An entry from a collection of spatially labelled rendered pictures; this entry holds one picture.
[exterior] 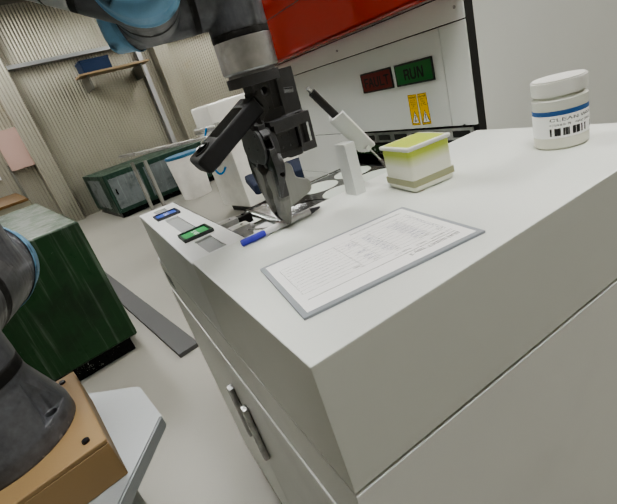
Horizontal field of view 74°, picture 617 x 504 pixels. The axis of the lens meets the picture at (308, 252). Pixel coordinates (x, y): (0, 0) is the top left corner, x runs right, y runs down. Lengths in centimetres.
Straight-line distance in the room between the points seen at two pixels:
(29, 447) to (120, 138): 845
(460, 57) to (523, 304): 57
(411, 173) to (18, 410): 55
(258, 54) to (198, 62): 914
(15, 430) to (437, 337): 44
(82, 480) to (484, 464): 44
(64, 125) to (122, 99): 115
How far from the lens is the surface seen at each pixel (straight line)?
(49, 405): 59
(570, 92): 69
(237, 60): 56
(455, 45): 94
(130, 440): 60
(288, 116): 58
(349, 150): 66
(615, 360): 73
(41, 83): 879
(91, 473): 55
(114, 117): 892
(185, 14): 56
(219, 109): 450
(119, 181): 699
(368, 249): 46
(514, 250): 45
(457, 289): 40
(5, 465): 56
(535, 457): 64
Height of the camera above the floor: 116
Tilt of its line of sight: 22 degrees down
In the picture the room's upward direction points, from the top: 18 degrees counter-clockwise
